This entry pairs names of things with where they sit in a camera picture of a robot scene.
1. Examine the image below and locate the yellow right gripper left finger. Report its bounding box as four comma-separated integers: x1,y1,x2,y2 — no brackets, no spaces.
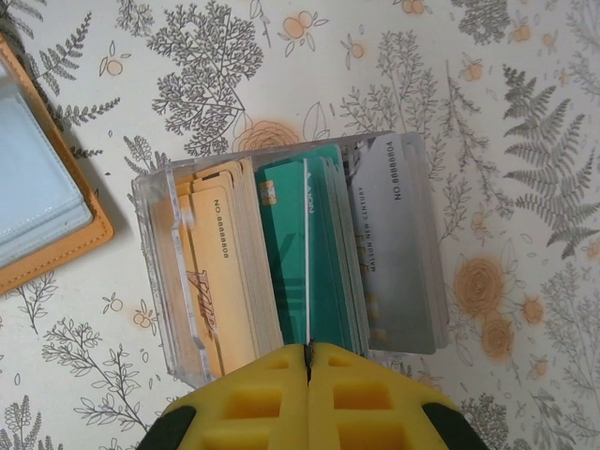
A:
138,343,313,450

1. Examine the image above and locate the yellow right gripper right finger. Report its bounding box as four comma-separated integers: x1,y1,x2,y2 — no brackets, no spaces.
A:
307,341,485,450

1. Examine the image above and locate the orange leather card holder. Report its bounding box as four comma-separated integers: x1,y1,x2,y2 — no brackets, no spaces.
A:
0,30,116,296

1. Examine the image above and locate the gold credit card stack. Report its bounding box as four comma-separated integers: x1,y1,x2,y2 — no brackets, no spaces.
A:
177,158,282,376

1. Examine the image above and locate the silver credit card stack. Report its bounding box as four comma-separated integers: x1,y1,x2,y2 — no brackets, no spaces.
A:
344,133,446,355

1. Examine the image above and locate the clear acrylic card box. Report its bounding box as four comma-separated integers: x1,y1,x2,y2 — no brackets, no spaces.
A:
128,130,451,390

